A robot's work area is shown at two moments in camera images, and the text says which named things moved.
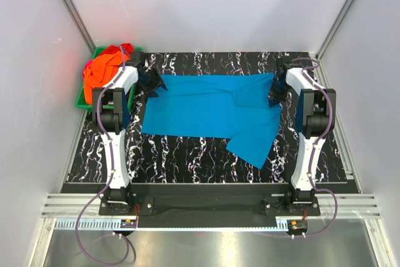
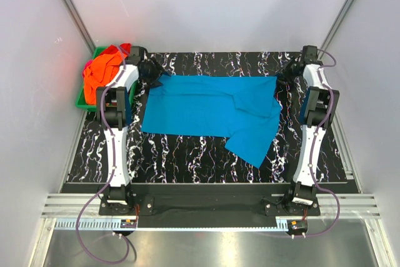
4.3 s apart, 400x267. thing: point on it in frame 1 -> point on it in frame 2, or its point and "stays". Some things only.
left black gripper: [156, 83] -> [157, 71]
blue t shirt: [237, 107] stays
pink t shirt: [87, 65] stays
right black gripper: [274, 99] -> [282, 73]
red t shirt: [126, 48] stays
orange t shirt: [100, 70] stays
